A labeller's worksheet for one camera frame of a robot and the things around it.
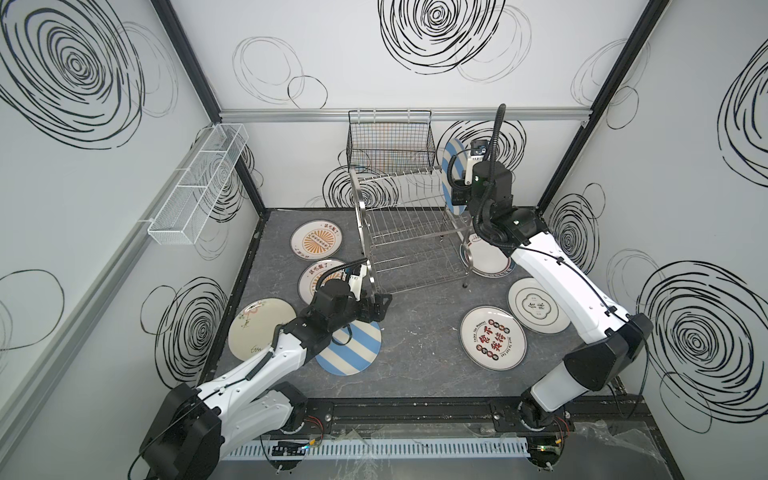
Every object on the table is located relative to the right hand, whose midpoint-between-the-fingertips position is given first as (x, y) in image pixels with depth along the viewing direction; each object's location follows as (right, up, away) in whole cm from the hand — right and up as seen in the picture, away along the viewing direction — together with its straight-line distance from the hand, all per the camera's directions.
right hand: (464, 169), depth 72 cm
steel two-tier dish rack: (-13, -17, -1) cm, 22 cm away
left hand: (-20, -32, +7) cm, 39 cm away
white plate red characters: (+12, -46, +15) cm, 50 cm away
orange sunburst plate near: (-45, -30, +27) cm, 60 cm away
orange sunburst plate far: (-46, -17, +38) cm, 62 cm away
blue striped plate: (-29, -48, +12) cm, 58 cm away
